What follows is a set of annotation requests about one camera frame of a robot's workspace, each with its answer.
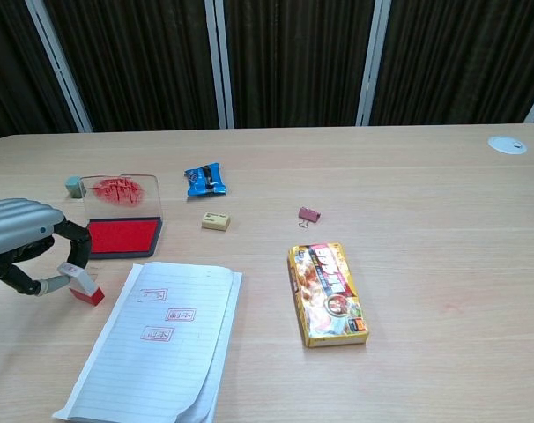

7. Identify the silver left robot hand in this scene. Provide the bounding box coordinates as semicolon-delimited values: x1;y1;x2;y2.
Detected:
0;197;93;297

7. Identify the pink binder clip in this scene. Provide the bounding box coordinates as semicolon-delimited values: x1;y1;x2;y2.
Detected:
297;206;323;229

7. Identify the white round cable grommet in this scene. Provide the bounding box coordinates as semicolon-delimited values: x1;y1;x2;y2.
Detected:
487;135;528;155

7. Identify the dark fabric partition panel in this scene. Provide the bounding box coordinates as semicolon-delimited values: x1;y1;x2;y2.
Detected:
225;0;376;130
371;0;534;127
0;0;79;145
44;0;219;132

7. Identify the small yellow eraser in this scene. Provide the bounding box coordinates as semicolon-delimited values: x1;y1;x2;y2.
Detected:
201;211;232;233

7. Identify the white and red stamp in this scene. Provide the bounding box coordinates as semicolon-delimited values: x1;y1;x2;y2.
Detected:
57;262;106;306

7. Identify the blue snack packet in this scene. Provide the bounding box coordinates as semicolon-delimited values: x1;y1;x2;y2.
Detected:
183;161;231;198

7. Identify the red ink pad clear lid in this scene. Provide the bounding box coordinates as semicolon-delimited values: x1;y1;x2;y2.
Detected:
79;174;165;260

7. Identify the white lined notebook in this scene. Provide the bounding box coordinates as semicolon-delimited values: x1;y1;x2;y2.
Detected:
51;262;244;422

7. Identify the yellow food box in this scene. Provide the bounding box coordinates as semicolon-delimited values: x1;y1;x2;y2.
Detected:
286;241;369;349

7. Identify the small green eraser block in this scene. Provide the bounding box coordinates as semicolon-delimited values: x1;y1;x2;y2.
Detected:
64;175;83;199

